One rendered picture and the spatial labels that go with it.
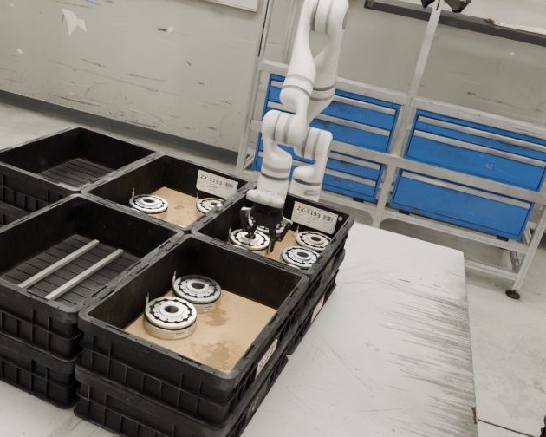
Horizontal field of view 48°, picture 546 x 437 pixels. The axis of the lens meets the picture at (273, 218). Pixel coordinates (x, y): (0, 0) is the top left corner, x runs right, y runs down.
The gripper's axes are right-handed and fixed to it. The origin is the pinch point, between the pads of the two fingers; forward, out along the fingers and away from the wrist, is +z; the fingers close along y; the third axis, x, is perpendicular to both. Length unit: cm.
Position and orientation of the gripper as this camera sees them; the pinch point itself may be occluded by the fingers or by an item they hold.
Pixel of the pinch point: (261, 244)
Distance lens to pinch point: 157.3
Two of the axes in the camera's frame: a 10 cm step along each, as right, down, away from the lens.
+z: -1.8, 8.9, 4.2
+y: -9.5, -2.6, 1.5
